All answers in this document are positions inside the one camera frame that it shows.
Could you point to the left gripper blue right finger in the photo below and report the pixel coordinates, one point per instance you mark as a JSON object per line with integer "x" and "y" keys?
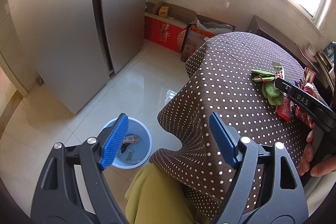
{"x": 227, "y": 139}

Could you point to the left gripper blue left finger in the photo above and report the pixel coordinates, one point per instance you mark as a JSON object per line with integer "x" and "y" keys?
{"x": 110, "y": 139}

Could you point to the light blue trash bin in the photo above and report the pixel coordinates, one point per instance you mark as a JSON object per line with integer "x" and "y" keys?
{"x": 131, "y": 156}

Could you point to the person's right hand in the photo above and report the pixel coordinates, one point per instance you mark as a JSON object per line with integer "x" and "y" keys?
{"x": 319, "y": 170}

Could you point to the pink wrapper in bin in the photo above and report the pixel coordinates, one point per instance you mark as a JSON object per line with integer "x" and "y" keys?
{"x": 131, "y": 139}

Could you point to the red snack wrapper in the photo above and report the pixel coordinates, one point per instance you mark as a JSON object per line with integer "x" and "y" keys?
{"x": 284, "y": 110}

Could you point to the dark wooden side cabinet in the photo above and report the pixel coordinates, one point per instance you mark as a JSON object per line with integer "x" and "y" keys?
{"x": 261, "y": 28}

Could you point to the brown polka dot tablecloth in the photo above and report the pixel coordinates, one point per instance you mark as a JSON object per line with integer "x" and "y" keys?
{"x": 220, "y": 81}

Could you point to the green crumpled wrapper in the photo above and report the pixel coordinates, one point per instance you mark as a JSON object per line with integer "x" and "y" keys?
{"x": 273, "y": 95}

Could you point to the yellow trousers leg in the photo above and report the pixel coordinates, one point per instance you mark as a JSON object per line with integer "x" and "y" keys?
{"x": 155, "y": 197}

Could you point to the open brown cardboard box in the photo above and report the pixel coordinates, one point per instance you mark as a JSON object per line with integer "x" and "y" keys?
{"x": 199, "y": 31}

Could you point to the red cardboard gift box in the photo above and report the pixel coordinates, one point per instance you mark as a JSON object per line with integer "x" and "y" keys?
{"x": 165, "y": 32}

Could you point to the silver side-by-side refrigerator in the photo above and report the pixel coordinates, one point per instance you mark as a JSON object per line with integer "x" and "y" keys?
{"x": 75, "y": 45}

